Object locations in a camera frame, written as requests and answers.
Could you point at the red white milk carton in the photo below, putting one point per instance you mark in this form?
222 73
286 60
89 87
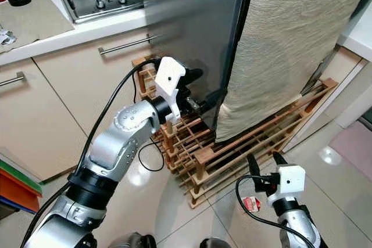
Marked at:
251 204

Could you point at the grey steel fridge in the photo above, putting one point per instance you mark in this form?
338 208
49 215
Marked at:
197 21

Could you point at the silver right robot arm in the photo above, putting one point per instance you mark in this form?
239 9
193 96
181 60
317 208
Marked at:
299 227

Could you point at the beige cloth over fridge door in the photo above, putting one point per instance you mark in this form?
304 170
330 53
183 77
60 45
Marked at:
290 50

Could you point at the wooden wine rack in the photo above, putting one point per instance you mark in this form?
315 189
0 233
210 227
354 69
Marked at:
203 156

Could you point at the pink floor mat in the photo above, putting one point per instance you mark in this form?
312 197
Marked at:
351 143

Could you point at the silver robot right leg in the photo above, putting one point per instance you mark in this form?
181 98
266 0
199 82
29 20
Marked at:
215 243

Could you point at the silver robot leg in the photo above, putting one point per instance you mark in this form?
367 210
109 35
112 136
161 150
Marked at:
215 243
133 241

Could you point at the green plastic board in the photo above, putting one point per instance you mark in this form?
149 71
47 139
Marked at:
20 175

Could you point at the orange plastic board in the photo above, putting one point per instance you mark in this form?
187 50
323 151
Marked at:
17 193

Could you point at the white side cabinet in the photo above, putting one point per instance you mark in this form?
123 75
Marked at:
354 56

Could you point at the beige kitchen base cabinet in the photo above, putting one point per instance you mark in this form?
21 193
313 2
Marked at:
58 120

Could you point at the silver robot left leg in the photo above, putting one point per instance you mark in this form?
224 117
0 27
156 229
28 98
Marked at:
133 241

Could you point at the crumpled foil wrapper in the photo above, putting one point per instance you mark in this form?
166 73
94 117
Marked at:
7 38

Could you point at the beige counter cloth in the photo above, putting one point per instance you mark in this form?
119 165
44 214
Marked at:
40 24

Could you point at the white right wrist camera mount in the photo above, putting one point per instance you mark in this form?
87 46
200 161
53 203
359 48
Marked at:
290 181

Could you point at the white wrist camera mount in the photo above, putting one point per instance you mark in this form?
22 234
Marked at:
171 79
290 181

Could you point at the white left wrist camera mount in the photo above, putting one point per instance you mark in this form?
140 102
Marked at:
171 79

